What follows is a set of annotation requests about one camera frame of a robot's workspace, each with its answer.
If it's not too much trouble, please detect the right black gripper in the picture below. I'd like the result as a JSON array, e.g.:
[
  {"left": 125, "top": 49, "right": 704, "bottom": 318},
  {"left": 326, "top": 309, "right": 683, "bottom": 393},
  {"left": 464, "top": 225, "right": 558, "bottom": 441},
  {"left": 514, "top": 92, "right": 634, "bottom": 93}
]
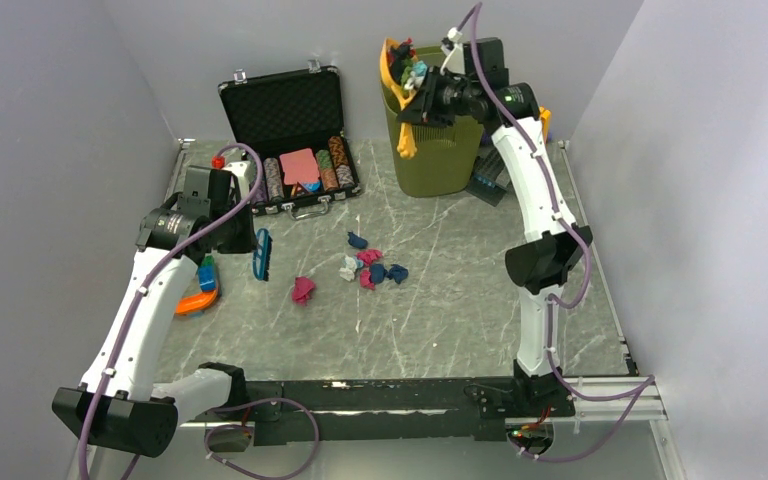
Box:
[{"left": 399, "top": 66, "right": 481, "bottom": 129}]

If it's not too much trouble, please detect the blue hand brush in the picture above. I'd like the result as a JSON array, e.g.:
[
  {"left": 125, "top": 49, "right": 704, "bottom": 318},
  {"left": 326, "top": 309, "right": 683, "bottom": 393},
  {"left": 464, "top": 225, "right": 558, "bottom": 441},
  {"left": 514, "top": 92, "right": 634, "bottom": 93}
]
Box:
[{"left": 252, "top": 228, "right": 273, "bottom": 282}]

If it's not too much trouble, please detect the orange slotted scoop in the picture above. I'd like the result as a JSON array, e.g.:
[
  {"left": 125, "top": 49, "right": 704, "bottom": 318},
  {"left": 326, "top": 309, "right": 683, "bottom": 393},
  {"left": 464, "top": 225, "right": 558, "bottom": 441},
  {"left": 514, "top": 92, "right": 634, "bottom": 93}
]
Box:
[{"left": 379, "top": 38, "right": 421, "bottom": 159}]

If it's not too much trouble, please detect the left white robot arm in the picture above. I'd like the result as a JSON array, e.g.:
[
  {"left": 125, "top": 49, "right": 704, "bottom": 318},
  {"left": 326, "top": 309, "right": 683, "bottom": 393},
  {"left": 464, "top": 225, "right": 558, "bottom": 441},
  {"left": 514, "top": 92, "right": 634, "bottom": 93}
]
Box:
[{"left": 52, "top": 166, "right": 256, "bottom": 458}]

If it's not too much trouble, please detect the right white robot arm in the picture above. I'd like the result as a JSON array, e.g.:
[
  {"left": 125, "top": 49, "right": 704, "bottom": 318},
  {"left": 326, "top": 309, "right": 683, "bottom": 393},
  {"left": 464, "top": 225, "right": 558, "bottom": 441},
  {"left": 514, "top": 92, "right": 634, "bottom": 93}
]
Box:
[{"left": 379, "top": 34, "right": 593, "bottom": 416}]

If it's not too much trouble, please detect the cyan paper scrap top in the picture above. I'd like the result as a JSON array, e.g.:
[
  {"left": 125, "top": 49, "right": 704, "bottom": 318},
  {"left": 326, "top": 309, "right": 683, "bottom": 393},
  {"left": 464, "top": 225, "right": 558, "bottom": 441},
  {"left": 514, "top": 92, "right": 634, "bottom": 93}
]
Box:
[{"left": 403, "top": 61, "right": 428, "bottom": 91}]

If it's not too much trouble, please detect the green paper scrap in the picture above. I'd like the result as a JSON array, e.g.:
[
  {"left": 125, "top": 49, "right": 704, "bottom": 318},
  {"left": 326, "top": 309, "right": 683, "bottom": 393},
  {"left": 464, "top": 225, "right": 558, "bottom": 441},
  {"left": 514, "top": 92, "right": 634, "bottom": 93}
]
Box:
[{"left": 400, "top": 60, "right": 417, "bottom": 85}]

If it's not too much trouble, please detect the orange toy with blocks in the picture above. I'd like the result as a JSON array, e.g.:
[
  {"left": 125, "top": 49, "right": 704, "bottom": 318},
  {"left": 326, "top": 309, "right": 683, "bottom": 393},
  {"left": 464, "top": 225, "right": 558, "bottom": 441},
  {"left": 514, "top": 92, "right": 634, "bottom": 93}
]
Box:
[{"left": 175, "top": 255, "right": 221, "bottom": 316}]

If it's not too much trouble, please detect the green mesh waste basket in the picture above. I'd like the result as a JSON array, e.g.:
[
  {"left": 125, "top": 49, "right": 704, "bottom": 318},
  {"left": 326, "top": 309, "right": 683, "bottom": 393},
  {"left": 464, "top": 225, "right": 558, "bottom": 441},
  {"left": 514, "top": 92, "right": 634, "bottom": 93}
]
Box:
[{"left": 380, "top": 46, "right": 483, "bottom": 198}]

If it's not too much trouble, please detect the pink paper scrap lone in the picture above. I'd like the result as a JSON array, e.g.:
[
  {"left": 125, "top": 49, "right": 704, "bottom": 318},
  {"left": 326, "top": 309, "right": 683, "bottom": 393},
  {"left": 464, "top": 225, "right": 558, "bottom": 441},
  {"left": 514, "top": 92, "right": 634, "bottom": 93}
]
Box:
[{"left": 291, "top": 276, "right": 316, "bottom": 306}]

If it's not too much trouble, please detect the toy brick construction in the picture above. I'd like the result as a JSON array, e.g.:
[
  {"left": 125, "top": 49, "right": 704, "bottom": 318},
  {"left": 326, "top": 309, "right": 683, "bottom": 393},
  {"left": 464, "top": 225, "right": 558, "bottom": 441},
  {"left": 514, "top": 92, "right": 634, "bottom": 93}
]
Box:
[{"left": 470, "top": 109, "right": 560, "bottom": 213}]

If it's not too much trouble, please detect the white paper scrap left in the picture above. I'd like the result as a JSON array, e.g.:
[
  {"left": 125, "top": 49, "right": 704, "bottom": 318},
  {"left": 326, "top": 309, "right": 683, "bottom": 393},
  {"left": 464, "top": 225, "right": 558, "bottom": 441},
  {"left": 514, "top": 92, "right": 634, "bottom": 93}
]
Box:
[{"left": 338, "top": 255, "right": 365, "bottom": 282}]

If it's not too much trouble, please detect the navy paper scrap upper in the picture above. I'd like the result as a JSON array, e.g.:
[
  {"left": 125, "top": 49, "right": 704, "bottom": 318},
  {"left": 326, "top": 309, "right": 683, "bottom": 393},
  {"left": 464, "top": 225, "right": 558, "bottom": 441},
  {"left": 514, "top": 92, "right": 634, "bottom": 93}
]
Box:
[{"left": 347, "top": 231, "right": 368, "bottom": 250}]

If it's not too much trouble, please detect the black poker chip case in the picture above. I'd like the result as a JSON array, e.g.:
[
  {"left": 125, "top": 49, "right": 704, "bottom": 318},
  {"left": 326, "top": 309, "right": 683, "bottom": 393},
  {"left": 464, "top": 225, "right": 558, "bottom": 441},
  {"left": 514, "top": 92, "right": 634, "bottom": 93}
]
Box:
[{"left": 217, "top": 60, "right": 363, "bottom": 216}]

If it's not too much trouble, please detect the pink paper scrap right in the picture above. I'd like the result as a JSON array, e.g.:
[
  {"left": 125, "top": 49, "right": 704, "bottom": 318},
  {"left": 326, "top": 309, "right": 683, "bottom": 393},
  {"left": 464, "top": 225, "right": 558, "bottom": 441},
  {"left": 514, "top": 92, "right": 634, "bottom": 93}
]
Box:
[{"left": 356, "top": 249, "right": 383, "bottom": 267}]

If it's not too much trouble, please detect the pink paper scrap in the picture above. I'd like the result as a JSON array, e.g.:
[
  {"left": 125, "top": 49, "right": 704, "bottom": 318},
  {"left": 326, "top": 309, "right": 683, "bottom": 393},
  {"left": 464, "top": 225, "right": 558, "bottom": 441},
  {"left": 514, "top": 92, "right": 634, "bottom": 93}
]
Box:
[
  {"left": 356, "top": 249, "right": 383, "bottom": 267},
  {"left": 359, "top": 269, "right": 376, "bottom": 290}
]

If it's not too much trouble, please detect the pink paper scrap left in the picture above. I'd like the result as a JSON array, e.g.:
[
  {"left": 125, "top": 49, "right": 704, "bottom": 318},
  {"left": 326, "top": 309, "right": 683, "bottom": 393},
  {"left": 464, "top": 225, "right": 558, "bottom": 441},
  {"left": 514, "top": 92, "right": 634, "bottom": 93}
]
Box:
[{"left": 359, "top": 269, "right": 376, "bottom": 290}]

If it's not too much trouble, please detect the navy paper scrap small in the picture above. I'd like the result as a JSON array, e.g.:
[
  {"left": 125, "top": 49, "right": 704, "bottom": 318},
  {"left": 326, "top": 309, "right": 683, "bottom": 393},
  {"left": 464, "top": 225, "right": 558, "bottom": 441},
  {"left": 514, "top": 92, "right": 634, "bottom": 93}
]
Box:
[{"left": 368, "top": 263, "right": 388, "bottom": 285}]

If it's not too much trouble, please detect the navy paper scrap middle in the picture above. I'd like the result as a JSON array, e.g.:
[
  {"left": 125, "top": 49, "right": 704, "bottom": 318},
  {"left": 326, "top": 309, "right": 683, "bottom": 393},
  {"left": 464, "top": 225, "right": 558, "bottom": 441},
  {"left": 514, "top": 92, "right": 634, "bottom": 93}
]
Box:
[{"left": 386, "top": 264, "right": 409, "bottom": 284}]

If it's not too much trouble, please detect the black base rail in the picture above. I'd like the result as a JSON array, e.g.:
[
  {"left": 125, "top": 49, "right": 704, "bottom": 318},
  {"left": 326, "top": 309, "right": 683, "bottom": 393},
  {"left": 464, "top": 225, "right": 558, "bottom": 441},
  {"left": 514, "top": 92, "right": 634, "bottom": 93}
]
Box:
[{"left": 196, "top": 377, "right": 575, "bottom": 446}]

